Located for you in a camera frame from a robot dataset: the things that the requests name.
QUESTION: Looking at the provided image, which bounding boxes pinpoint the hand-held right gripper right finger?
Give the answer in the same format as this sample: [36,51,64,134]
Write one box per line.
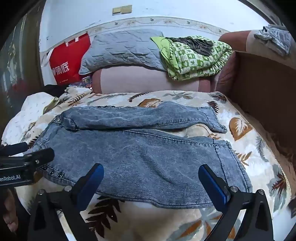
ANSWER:
[198,164,274,241]

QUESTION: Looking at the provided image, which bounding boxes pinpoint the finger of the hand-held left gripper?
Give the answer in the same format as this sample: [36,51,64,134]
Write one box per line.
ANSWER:
[23,148,55,168]
[0,142,28,156]

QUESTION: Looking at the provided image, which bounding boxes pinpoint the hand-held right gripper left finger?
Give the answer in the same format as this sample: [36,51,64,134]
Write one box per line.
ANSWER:
[27,163,104,241]

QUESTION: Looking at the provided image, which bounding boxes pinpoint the blue denim pants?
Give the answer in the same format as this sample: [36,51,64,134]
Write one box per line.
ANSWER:
[26,101,253,208]

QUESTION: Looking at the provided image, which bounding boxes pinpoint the person's left hand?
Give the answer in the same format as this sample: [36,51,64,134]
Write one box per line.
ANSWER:
[2,188,18,232]

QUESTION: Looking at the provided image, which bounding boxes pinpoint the white duvet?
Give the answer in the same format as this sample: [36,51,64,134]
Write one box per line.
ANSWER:
[1,92,56,145]

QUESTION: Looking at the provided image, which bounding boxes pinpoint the leaf print blanket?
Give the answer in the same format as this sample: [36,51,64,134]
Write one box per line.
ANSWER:
[22,86,296,241]

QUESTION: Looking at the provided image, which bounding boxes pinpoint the black cloth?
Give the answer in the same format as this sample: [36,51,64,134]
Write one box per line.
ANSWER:
[43,84,68,96]

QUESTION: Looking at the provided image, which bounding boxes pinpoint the colourful small packet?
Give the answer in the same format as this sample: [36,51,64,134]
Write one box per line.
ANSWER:
[79,76,92,87]

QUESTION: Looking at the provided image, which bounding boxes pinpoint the red shopping bag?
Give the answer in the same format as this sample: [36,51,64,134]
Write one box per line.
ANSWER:
[41,33,91,87]

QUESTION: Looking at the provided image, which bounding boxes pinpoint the green patterned quilt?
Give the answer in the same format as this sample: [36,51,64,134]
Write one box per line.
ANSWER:
[150,35,233,81]

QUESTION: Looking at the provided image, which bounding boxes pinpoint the grey quilted pillow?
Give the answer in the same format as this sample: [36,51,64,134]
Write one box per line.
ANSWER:
[79,29,168,75]

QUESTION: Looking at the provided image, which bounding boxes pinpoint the dark brown cloth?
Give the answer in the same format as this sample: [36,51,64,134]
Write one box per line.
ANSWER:
[171,37,214,57]

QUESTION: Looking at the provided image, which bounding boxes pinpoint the grey crumpled cloth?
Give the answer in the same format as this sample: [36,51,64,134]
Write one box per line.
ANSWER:
[254,25,292,56]

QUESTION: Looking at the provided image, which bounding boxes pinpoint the yellowed wall switch plate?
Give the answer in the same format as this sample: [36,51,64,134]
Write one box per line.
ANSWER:
[112,5,133,16]

